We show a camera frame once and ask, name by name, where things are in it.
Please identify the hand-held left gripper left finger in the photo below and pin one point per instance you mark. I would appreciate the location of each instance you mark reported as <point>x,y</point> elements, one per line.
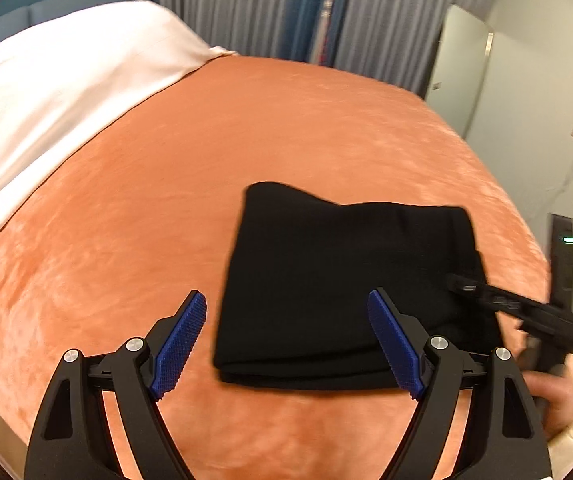
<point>179,345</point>

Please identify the orange plush blanket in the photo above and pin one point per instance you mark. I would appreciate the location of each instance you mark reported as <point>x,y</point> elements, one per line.
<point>141,210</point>

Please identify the white pillow cover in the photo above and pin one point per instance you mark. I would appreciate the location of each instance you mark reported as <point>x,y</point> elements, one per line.
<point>51,90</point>

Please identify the white leaning mirror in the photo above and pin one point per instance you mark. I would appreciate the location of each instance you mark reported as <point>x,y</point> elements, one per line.
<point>459,70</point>

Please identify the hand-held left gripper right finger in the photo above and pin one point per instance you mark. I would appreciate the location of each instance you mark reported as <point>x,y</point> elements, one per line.
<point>394,345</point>

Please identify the person's right hand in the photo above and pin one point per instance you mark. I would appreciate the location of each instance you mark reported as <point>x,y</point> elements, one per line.
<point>556,400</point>

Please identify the black pants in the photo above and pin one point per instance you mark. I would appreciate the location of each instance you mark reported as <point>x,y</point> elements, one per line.
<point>346,300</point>

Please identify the blue padded headboard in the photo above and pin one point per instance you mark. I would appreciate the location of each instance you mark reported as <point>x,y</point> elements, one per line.
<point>26,17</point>

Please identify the blue curtain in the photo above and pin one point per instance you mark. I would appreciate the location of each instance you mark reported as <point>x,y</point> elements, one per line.
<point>306,10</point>

